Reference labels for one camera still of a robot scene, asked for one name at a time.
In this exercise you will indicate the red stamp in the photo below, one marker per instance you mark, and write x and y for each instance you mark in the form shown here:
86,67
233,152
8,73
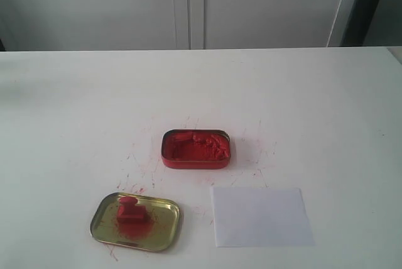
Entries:
130,212

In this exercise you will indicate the red ink paste tin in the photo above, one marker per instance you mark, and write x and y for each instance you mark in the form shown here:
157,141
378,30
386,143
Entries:
198,149

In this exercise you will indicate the white paper sheet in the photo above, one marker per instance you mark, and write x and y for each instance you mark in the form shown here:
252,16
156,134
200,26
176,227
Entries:
246,217

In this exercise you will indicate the gold tin lid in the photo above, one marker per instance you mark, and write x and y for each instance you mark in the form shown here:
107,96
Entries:
156,234

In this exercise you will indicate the white cabinet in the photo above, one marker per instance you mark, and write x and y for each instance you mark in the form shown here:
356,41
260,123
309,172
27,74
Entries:
44,25

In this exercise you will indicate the dark vertical post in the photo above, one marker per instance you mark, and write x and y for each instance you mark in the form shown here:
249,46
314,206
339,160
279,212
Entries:
358,23

